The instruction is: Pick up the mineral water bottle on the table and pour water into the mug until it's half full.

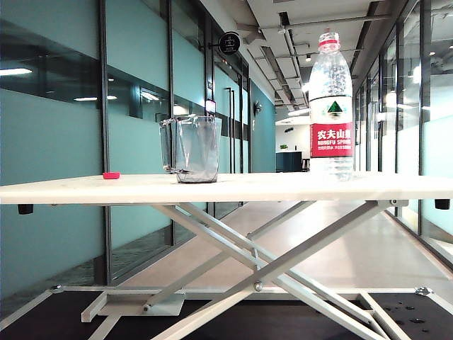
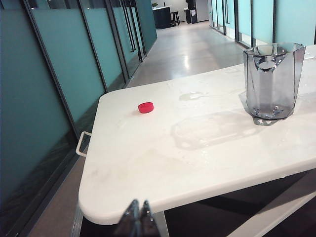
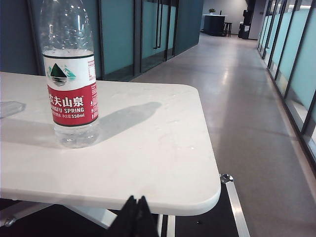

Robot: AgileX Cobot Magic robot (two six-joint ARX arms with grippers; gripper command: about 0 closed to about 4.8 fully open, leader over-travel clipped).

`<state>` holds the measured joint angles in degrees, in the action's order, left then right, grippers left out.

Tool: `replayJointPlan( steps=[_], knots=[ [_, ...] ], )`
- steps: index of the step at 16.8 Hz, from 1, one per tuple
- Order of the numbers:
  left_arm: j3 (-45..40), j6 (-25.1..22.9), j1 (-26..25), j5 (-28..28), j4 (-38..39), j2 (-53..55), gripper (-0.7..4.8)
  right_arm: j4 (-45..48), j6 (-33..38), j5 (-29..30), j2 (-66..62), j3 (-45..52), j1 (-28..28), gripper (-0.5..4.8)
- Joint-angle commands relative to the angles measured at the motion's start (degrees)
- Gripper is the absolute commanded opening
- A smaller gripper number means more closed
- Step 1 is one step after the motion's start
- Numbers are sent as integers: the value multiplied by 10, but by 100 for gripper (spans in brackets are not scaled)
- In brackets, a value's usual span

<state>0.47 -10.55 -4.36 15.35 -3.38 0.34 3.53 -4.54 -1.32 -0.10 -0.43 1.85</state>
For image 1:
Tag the clear water bottle red label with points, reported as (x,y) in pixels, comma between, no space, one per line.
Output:
(331,141)

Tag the clear glass mug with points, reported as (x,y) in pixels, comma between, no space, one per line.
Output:
(198,148)

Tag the red bottle cap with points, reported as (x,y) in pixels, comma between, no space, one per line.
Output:
(111,175)

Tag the dark blue counter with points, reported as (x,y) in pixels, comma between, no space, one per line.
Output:
(288,162)

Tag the dark bar stool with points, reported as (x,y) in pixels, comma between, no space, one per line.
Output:
(306,165)

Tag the round black hanging sign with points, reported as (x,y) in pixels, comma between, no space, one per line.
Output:
(229,43)

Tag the black base board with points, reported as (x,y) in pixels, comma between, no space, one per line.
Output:
(247,318)

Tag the black rubber table foot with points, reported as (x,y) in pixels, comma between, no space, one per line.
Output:
(442,204)
(25,209)

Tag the white scissor lift table frame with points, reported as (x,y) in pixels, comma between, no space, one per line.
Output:
(263,272)

